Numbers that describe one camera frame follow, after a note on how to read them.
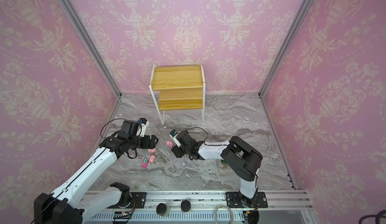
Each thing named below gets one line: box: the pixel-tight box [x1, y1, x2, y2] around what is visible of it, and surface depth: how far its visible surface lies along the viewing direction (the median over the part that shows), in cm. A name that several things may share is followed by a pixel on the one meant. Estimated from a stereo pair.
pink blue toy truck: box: [141, 157, 149, 169], surface depth 86 cm
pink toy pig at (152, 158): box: [148, 154, 156, 164], surface depth 88 cm
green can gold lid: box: [219, 159, 228, 169], surface depth 81 cm
